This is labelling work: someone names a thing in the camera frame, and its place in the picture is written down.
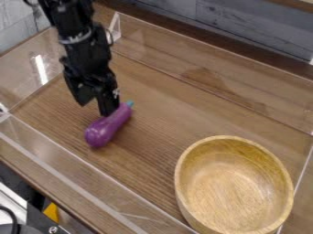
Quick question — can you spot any yellow black equipment base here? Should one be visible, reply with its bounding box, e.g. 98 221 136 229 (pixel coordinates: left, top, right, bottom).
0 163 94 234

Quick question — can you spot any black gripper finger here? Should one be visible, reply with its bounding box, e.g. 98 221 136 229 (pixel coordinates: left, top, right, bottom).
65 73 94 106
94 85 121 117

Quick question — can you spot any clear acrylic corner bracket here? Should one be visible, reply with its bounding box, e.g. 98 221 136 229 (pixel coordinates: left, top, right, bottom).
108 13 121 45

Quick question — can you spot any brown wooden bowl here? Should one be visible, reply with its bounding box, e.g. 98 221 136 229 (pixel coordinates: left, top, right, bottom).
174 135 293 234

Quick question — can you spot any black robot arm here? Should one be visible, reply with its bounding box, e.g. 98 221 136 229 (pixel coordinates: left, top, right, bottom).
23 0 121 117

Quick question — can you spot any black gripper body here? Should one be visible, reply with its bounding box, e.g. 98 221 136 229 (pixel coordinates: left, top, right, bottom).
58 24 118 90

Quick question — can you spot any black cable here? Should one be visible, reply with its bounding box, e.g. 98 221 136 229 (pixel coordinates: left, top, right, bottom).
0 205 22 234

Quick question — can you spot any purple toy eggplant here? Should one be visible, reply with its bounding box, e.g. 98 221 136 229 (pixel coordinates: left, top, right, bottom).
85 101 136 147

